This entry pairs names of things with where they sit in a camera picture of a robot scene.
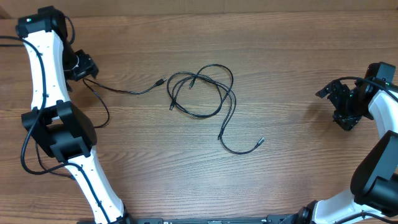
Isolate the black short USB cable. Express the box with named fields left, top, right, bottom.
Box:
left=35, top=77, right=168, bottom=180

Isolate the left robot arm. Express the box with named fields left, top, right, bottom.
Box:
left=16, top=6, right=134, bottom=223

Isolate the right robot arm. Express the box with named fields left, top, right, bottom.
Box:
left=283, top=62, right=397, bottom=223

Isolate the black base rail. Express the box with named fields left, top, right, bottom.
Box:
left=112, top=214, right=314, bottom=224

